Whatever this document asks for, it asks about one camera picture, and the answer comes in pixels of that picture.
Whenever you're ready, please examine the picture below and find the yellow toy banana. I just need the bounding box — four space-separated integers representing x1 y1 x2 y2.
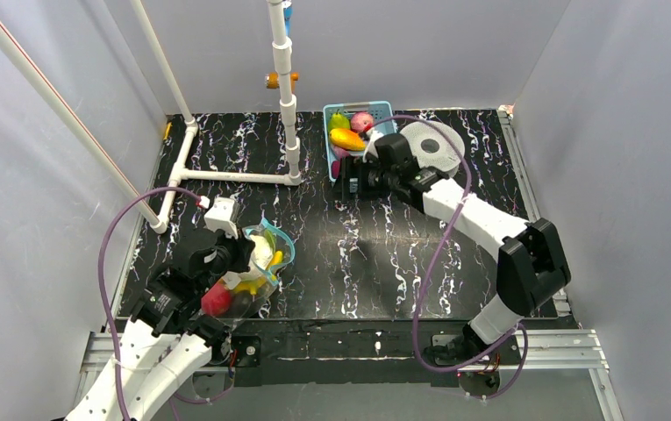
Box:
232 250 284 298

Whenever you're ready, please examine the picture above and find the blue plastic basket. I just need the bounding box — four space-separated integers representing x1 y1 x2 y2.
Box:
323 101 393 183

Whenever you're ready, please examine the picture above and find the clear zip top bag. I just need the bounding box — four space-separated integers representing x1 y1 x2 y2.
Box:
201 218 296 325

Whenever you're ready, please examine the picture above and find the purple cable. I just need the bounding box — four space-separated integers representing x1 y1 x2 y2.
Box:
97 186 232 421
364 115 528 402

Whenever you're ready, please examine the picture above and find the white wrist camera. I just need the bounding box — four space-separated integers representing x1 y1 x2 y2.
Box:
203 196 241 239
362 128 384 161

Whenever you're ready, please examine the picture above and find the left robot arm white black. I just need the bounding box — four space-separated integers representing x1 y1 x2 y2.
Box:
66 228 255 420

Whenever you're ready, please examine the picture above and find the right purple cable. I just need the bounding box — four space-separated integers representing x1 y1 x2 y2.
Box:
364 115 528 402

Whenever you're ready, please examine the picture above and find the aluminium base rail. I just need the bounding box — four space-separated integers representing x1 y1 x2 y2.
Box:
75 329 624 420

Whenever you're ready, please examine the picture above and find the pink toy peach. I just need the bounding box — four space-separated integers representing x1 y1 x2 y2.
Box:
350 111 375 133

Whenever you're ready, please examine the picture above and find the orange yellow toy mango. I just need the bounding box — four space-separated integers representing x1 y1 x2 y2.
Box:
329 129 366 152

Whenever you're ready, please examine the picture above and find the dark purple toy eggplant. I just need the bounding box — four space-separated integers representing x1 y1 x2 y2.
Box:
330 145 350 178

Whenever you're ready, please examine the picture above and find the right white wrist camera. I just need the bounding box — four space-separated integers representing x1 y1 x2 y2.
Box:
362 128 384 161

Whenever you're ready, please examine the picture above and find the green toy pear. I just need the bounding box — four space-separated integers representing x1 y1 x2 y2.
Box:
327 112 351 132

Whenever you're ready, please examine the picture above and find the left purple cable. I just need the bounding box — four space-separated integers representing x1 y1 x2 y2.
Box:
97 186 232 421

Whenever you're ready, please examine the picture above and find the white green toy cabbage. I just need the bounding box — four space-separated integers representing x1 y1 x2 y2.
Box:
248 234 275 276

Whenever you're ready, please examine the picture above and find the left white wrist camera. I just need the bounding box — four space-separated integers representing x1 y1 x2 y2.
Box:
203 196 241 239

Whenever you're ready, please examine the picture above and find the white PVC pipe frame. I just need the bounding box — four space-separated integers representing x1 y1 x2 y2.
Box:
0 1 302 234

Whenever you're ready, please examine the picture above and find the red toy apple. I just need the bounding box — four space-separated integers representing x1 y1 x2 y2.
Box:
201 283 232 318

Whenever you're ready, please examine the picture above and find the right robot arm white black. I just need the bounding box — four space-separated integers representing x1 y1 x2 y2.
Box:
335 133 572 361

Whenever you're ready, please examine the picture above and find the orange pipe clamp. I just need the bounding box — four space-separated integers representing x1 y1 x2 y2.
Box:
264 72 300 90

